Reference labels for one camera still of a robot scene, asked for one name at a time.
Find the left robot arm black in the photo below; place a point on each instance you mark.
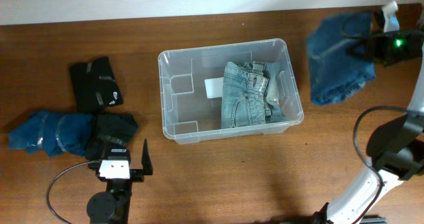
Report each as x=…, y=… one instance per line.
x=112, y=206

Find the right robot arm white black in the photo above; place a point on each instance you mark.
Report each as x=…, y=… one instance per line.
x=393, y=153

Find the blue taped cloth bundle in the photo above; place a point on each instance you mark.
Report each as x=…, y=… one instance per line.
x=54, y=133

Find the clear plastic storage bin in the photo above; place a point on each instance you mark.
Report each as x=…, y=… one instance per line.
x=188, y=116

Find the black folded shirt with logo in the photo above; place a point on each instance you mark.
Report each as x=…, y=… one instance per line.
x=94, y=85

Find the dark blue jeans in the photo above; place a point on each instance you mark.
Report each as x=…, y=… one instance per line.
x=334, y=75

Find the white label inside bin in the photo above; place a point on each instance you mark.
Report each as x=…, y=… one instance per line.
x=214, y=88

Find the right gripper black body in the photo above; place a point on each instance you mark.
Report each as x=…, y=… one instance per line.
x=396, y=44

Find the dark green taped cloth bundle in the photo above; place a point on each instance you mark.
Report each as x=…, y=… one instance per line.
x=110, y=128

